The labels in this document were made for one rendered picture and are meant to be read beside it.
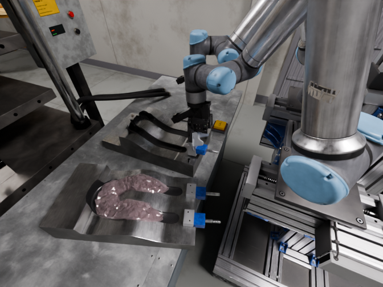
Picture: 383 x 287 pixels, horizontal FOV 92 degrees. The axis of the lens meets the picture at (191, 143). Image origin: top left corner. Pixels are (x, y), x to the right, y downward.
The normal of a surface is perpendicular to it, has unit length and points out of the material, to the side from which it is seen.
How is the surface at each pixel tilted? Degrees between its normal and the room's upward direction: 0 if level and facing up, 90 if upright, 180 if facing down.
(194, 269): 0
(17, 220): 0
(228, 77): 79
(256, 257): 0
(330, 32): 87
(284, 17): 100
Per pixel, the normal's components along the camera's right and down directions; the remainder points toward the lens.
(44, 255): 0.01, -0.70
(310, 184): -0.77, 0.52
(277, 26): -0.58, 0.69
